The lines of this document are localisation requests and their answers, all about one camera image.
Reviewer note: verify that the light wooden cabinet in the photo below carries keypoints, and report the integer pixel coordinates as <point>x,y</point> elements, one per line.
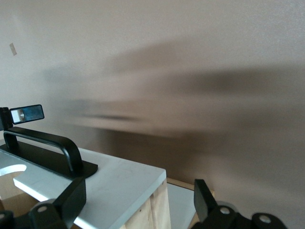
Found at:
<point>181,205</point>

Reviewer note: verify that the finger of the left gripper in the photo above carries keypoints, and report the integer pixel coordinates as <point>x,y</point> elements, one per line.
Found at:
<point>31,113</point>

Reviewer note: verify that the brown tape square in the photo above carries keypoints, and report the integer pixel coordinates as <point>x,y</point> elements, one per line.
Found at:
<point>13,49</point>

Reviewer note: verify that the white-fronted wooden drawer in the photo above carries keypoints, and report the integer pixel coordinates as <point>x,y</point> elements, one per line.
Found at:
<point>119,186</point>

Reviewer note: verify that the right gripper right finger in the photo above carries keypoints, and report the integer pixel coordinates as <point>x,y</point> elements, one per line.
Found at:
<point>205,202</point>

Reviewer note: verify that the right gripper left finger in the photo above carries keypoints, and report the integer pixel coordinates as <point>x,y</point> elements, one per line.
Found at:
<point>69,202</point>

